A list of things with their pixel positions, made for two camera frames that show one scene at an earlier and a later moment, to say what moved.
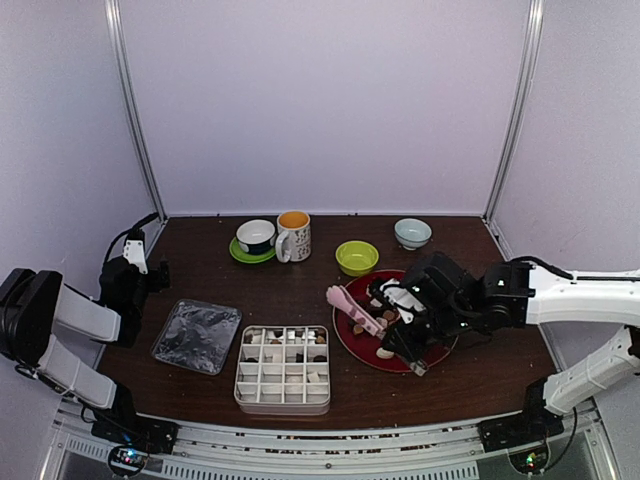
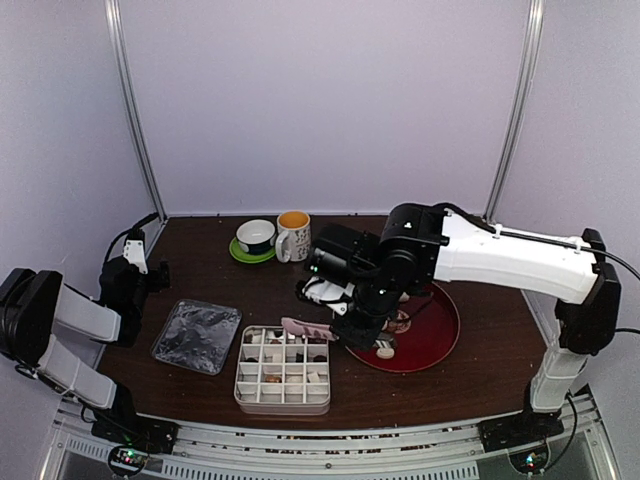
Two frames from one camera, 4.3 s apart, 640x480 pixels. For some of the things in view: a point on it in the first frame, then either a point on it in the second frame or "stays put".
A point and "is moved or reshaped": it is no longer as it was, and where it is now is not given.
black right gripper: [396, 337] → [360, 337]
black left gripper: [159, 272] stays put
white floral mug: [293, 241] stays put
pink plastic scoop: [341, 296] is moved or reshaped
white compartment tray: [283, 370] stays put
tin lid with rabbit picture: [198, 335] stays put
